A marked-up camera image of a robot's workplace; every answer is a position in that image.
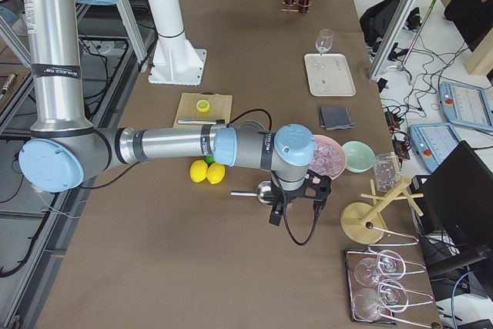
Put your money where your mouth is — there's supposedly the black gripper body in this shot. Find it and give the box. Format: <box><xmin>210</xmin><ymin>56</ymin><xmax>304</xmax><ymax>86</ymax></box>
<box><xmin>269</xmin><ymin>172</ymin><xmax>331</xmax><ymax>226</ymax></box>

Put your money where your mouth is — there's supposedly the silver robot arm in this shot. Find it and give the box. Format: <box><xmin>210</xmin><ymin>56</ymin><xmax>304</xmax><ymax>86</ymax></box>
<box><xmin>18</xmin><ymin>0</ymin><xmax>330</xmax><ymax>225</ymax></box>

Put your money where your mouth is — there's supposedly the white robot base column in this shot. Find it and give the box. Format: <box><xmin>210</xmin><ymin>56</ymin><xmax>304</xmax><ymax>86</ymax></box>
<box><xmin>148</xmin><ymin>0</ymin><xmax>206</xmax><ymax>86</ymax></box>

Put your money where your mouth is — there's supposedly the pink bowl of ice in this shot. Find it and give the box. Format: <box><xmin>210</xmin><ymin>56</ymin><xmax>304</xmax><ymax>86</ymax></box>
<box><xmin>309</xmin><ymin>135</ymin><xmax>347</xmax><ymax>180</ymax></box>

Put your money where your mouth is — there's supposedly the steel ice scoop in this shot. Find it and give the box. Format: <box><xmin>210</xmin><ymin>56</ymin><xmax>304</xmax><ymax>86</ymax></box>
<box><xmin>230</xmin><ymin>180</ymin><xmax>277</xmax><ymax>206</ymax></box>

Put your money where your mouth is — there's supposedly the green bowl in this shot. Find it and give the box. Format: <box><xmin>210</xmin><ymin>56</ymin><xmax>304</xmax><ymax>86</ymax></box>
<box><xmin>342</xmin><ymin>141</ymin><xmax>374</xmax><ymax>173</ymax></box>

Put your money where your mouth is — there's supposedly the wooden cup tree stand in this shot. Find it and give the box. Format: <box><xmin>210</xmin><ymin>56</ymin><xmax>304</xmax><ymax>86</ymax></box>
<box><xmin>340</xmin><ymin>153</ymin><xmax>424</xmax><ymax>245</ymax></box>

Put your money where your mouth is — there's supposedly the glass mug on stand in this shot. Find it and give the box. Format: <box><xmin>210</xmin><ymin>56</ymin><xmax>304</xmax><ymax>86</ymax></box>
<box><xmin>373</xmin><ymin>153</ymin><xmax>401</xmax><ymax>192</ymax></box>

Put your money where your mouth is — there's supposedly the grey folded cloth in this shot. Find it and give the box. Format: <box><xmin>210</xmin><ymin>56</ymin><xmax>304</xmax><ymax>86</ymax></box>
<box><xmin>319</xmin><ymin>106</ymin><xmax>353</xmax><ymax>130</ymax></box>

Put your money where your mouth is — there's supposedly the yellow lemon near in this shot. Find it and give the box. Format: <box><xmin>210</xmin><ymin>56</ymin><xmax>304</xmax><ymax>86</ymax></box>
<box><xmin>206</xmin><ymin>163</ymin><xmax>226</xmax><ymax>185</ymax></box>

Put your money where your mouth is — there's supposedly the yellow lemon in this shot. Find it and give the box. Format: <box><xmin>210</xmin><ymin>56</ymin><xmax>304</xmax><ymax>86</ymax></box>
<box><xmin>206</xmin><ymin>163</ymin><xmax>226</xmax><ymax>185</ymax></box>
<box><xmin>189</xmin><ymin>159</ymin><xmax>209</xmax><ymax>183</ymax></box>

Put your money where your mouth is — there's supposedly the upturned wine glass far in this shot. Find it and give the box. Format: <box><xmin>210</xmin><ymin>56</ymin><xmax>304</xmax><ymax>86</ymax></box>
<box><xmin>354</xmin><ymin>250</ymin><xmax>406</xmax><ymax>287</ymax></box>

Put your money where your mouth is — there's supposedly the upturned wine glass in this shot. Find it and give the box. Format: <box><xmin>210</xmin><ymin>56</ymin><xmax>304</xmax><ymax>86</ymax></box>
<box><xmin>353</xmin><ymin>279</ymin><xmax>409</xmax><ymax>322</ymax></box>
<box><xmin>354</xmin><ymin>250</ymin><xmax>406</xmax><ymax>287</ymax></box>

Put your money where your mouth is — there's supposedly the white rabbit tray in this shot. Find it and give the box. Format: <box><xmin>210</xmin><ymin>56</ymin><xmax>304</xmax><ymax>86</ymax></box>
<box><xmin>304</xmin><ymin>53</ymin><xmax>356</xmax><ymax>97</ymax></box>

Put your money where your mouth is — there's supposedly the black tray glass rack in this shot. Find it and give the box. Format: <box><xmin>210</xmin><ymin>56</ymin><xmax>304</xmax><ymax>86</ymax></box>
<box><xmin>344</xmin><ymin>250</ymin><xmax>441</xmax><ymax>328</ymax></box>

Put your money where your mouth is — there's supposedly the yellow lemon far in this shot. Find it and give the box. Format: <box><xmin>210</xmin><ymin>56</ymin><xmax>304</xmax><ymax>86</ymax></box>
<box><xmin>189</xmin><ymin>159</ymin><xmax>209</xmax><ymax>183</ymax></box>

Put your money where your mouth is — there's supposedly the blue teach pendant near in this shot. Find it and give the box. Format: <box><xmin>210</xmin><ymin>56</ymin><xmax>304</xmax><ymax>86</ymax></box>
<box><xmin>408</xmin><ymin>123</ymin><xmax>461</xmax><ymax>172</ymax></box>

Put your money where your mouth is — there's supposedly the blue teach pendant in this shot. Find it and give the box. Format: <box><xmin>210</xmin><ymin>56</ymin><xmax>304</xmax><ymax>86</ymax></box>
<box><xmin>439</xmin><ymin>82</ymin><xmax>492</xmax><ymax>131</ymax></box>
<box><xmin>408</xmin><ymin>123</ymin><xmax>461</xmax><ymax>172</ymax></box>

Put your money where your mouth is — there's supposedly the upturned wine glass near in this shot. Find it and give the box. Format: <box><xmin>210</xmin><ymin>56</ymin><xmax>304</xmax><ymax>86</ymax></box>
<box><xmin>353</xmin><ymin>279</ymin><xmax>409</xmax><ymax>322</ymax></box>

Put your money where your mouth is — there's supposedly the bamboo cutting board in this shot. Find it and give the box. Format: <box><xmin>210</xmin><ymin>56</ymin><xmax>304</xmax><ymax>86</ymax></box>
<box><xmin>173</xmin><ymin>92</ymin><xmax>233</xmax><ymax>128</ymax></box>

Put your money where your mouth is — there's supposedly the half lemon slice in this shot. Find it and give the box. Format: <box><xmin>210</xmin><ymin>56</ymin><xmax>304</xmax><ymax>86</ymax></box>
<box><xmin>196</xmin><ymin>99</ymin><xmax>210</xmax><ymax>113</ymax></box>

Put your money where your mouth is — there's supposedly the black monitor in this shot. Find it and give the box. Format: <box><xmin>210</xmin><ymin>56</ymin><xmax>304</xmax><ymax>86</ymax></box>
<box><xmin>422</xmin><ymin>141</ymin><xmax>492</xmax><ymax>249</ymax></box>

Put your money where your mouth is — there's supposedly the clear wine glass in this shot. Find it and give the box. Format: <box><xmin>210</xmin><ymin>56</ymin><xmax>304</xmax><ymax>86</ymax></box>
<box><xmin>315</xmin><ymin>29</ymin><xmax>334</xmax><ymax>55</ymax></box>

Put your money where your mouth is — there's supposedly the steel muddler rod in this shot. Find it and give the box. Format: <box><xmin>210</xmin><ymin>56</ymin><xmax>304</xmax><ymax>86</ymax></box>
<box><xmin>176</xmin><ymin>119</ymin><xmax>225</xmax><ymax>125</ymax></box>

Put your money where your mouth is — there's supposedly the blue teach pendant far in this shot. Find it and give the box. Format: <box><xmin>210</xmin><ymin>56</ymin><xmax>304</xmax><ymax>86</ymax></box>
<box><xmin>439</xmin><ymin>82</ymin><xmax>492</xmax><ymax>131</ymax></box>

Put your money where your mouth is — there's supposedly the aluminium frame post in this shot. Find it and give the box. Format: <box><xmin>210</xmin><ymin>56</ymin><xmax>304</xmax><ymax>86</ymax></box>
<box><xmin>368</xmin><ymin>0</ymin><xmax>415</xmax><ymax>82</ymax></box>

